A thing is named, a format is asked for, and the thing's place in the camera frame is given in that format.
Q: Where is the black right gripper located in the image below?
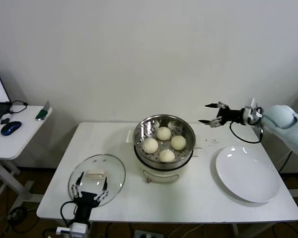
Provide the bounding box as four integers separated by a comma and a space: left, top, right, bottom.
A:
198, 101, 246, 128

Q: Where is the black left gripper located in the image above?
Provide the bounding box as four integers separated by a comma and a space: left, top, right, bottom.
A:
71, 171, 109, 221

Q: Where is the glass pot lid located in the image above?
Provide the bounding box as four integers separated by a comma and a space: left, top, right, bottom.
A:
68, 153, 127, 208

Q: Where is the white steamed baozi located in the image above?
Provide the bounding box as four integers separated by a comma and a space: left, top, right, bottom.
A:
170, 135, 187, 151
142, 137, 159, 154
158, 148, 176, 163
156, 126, 172, 141

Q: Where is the blue computer mouse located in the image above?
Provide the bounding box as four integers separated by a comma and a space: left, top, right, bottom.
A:
0, 120, 22, 136

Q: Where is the perforated steel steamer basket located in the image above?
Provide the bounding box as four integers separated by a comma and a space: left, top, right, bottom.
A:
126, 114, 204, 167

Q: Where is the white round plate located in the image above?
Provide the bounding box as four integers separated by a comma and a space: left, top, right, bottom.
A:
215, 146, 281, 203

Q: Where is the white electric cooker pot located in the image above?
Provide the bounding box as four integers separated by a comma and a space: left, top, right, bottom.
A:
135, 146, 201, 183

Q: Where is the grey floor power strip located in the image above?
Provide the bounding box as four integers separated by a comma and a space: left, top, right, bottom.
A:
134, 230, 164, 238

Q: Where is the white side table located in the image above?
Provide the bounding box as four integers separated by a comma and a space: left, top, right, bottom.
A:
0, 105, 54, 211

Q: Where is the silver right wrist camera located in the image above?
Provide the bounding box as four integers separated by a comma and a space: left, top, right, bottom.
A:
243, 98, 266, 126

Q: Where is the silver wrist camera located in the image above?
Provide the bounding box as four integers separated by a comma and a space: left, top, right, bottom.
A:
243, 98, 266, 126
56, 221, 88, 236

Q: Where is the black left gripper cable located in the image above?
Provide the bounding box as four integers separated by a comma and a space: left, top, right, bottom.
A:
60, 201, 77, 224

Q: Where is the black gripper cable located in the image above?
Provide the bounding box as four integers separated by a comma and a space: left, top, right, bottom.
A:
60, 201, 77, 224
229, 121, 264, 144

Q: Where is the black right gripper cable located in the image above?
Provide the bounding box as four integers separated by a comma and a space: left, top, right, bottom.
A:
229, 121, 264, 144

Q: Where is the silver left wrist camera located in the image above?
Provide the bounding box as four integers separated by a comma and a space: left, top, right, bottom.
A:
56, 221, 88, 236

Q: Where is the white floor socket with cables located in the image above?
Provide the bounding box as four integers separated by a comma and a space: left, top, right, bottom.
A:
7, 207, 28, 225

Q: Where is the black wall cable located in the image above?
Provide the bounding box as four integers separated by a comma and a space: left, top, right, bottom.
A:
279, 150, 294, 174

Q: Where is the green handled utility knife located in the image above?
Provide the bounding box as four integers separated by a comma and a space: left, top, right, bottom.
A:
35, 100, 52, 121

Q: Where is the black looped cable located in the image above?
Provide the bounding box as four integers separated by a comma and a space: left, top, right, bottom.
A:
10, 100, 29, 114

